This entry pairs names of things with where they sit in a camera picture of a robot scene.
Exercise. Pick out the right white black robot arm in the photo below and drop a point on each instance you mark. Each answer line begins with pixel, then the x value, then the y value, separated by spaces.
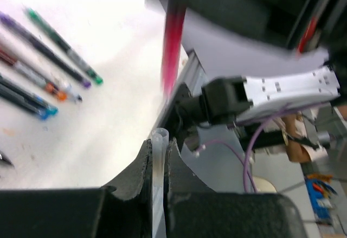
pixel 245 100

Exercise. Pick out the red pen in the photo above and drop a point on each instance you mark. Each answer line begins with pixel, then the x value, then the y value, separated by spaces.
pixel 32 75

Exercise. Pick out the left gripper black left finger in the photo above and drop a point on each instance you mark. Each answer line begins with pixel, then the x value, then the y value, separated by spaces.
pixel 119 208

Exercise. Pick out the red pen cap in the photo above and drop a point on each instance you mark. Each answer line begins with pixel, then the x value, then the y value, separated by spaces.
pixel 174 21

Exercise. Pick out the blue capped pen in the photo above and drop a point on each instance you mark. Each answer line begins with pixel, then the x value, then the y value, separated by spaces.
pixel 67 88

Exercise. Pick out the aluminium mounting rail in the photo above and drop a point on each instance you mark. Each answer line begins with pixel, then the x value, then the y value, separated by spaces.
pixel 173 115

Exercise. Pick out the clear cap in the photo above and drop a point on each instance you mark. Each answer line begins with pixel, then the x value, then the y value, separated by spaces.
pixel 160 143

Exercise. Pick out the green pen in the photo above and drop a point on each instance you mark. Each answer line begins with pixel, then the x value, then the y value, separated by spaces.
pixel 41 23

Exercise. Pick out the blue pen cap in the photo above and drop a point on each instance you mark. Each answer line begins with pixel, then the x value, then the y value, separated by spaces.
pixel 31 39

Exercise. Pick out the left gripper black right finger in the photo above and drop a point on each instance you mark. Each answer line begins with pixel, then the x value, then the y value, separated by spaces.
pixel 192 209

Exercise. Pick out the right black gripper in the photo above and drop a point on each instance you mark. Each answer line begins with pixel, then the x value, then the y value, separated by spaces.
pixel 304 25

